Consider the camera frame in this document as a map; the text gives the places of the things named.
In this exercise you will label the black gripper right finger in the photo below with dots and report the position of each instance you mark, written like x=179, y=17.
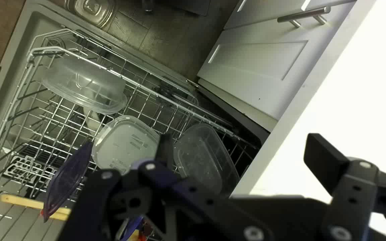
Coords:
x=354, y=192

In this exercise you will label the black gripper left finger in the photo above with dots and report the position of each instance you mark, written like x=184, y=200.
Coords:
x=157, y=196

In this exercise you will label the purple translucent plate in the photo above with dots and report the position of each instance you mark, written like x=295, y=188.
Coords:
x=67, y=179

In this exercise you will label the dark cutlery basket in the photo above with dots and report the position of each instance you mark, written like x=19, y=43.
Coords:
x=27, y=172

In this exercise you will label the round clear plastic container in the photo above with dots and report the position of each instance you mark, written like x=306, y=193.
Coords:
x=83, y=85

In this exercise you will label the light wooden board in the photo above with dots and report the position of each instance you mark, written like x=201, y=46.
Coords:
x=20, y=201

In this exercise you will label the white cabinet front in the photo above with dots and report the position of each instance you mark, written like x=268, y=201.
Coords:
x=264, y=67

